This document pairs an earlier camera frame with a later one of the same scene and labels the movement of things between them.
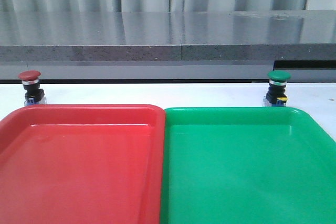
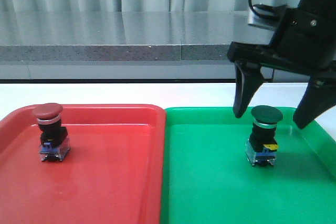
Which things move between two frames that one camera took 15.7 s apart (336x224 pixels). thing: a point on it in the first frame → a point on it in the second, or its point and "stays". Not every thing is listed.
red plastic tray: [82, 164] stays
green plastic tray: [246, 165] stays
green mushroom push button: [275, 95] → [262, 144]
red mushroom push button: [34, 95] → [54, 142]
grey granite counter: [236, 45] stays
